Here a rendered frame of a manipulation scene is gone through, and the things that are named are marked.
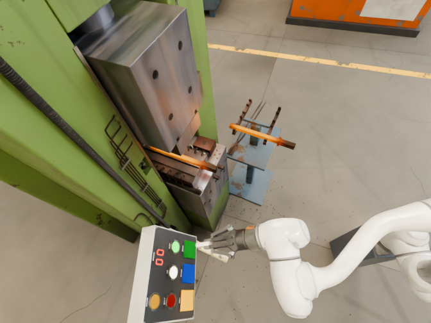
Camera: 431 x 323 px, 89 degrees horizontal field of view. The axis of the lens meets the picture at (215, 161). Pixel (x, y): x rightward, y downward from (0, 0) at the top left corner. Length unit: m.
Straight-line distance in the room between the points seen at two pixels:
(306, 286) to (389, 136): 2.51
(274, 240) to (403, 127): 2.68
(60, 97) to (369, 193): 2.49
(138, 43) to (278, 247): 0.73
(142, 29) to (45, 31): 0.24
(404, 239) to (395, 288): 0.94
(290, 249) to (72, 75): 0.79
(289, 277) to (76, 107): 0.79
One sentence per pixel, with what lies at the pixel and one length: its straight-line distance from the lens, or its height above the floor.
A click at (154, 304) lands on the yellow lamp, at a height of 1.16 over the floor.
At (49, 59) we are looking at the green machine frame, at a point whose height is 1.81.
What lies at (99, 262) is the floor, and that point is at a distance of 2.44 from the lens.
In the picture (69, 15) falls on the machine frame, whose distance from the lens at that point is 0.70.
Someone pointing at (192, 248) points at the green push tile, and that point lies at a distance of 1.13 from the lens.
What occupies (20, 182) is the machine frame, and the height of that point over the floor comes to 1.29.
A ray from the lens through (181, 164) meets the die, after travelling 1.31.
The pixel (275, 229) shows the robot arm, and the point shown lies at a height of 1.34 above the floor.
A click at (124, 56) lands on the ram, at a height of 1.76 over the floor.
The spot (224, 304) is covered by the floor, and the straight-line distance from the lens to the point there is 2.10.
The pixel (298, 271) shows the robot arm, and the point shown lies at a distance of 0.79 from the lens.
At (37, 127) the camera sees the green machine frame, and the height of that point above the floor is 1.72.
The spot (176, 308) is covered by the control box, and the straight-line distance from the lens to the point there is 1.06.
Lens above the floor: 2.10
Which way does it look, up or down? 59 degrees down
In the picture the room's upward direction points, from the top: 9 degrees counter-clockwise
